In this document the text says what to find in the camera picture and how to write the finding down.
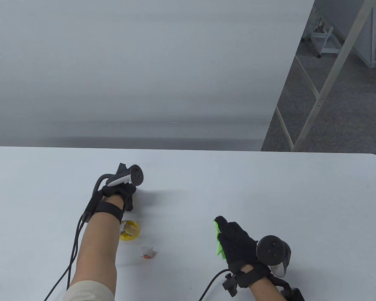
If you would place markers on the person's right hand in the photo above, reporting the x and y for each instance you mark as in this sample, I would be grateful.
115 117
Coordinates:
238 247

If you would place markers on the person's left hand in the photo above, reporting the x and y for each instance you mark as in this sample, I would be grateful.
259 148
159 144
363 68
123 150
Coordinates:
125 191

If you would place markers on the green dusting cloth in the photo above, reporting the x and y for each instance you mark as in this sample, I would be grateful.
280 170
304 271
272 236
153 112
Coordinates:
218 243

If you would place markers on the small orange white ornament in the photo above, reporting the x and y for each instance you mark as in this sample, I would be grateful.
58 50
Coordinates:
147 251

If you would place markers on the person's left forearm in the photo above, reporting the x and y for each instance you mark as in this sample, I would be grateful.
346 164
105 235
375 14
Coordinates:
97 250

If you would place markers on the person's right forearm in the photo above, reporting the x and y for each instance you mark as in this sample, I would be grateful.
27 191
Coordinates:
264 291

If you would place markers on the black left hand controller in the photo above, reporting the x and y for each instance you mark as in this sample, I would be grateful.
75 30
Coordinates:
136 175

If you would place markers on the black hand controller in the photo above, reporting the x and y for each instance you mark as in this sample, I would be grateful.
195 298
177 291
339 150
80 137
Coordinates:
271 249
136 175

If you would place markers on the black right hand controller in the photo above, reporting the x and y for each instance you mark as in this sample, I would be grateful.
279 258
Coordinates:
271 249

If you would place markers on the beige sleeve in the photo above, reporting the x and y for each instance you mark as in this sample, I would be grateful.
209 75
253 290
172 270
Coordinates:
87 291

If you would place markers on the large white backdrop board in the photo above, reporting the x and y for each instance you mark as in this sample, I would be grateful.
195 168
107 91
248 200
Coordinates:
144 62

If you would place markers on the grey partition panel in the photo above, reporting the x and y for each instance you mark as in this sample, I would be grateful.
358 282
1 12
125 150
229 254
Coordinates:
365 34

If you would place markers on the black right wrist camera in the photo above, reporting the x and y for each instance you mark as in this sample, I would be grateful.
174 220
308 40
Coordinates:
230 283

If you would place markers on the white metal table frame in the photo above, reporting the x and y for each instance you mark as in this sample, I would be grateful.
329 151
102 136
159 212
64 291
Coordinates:
332 72

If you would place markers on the white wheeled cart frame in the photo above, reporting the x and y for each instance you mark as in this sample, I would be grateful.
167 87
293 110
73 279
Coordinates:
327 40

